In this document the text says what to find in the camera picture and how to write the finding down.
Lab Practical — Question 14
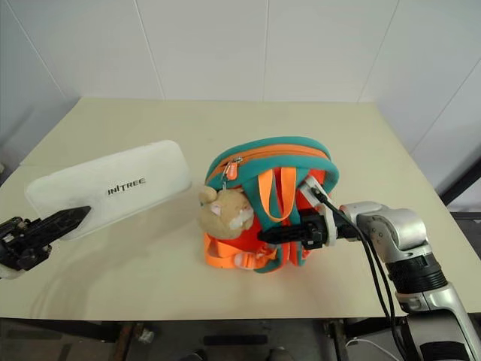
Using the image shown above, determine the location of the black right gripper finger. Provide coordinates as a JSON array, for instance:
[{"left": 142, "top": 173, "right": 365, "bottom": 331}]
[
  {"left": 257, "top": 223, "right": 307, "bottom": 239},
  {"left": 262, "top": 234, "right": 309, "bottom": 246}
]

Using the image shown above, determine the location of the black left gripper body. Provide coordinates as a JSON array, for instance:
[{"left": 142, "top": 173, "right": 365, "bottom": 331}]
[{"left": 0, "top": 217, "right": 53, "bottom": 272}]

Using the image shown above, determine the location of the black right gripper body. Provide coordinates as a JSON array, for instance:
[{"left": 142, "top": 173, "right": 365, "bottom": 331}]
[{"left": 300, "top": 214, "right": 329, "bottom": 251}]

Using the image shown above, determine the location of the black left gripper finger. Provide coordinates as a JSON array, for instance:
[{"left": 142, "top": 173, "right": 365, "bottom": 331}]
[{"left": 37, "top": 205, "right": 92, "bottom": 245}]

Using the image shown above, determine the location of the white hard case with print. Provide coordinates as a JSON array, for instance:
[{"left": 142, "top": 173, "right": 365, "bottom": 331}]
[{"left": 24, "top": 140, "right": 192, "bottom": 242}]

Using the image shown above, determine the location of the orange and teal backpack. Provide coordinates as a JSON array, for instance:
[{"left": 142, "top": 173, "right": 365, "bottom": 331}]
[{"left": 204, "top": 135, "right": 341, "bottom": 275}]

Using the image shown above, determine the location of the beige plush hamster toy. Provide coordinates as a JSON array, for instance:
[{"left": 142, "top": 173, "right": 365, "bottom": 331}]
[{"left": 197, "top": 184, "right": 255, "bottom": 240}]

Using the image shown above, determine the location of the black flat bar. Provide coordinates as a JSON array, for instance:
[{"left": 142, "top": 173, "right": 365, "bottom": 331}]
[{"left": 203, "top": 335, "right": 269, "bottom": 347}]

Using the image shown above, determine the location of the dark furniture piece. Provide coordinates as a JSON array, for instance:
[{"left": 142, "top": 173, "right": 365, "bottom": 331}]
[{"left": 431, "top": 149, "right": 481, "bottom": 261}]

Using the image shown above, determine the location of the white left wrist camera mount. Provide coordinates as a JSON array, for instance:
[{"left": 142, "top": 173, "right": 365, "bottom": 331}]
[{"left": 0, "top": 262, "right": 26, "bottom": 281}]

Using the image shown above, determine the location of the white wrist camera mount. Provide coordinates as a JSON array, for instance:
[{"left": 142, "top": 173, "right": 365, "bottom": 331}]
[
  {"left": 0, "top": 262, "right": 26, "bottom": 281},
  {"left": 299, "top": 176, "right": 340, "bottom": 248}
]

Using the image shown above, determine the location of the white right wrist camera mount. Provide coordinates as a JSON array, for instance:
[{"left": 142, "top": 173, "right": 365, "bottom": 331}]
[{"left": 299, "top": 176, "right": 340, "bottom": 248}]

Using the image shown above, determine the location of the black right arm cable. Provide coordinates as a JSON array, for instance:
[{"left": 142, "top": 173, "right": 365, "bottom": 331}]
[{"left": 314, "top": 189, "right": 409, "bottom": 361}]

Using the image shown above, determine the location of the black metal table frame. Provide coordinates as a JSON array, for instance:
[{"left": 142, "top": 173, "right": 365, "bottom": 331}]
[{"left": 0, "top": 317, "right": 418, "bottom": 361}]

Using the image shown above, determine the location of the thin white cable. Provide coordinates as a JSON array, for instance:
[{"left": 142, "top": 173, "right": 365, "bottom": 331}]
[{"left": 346, "top": 338, "right": 400, "bottom": 356}]

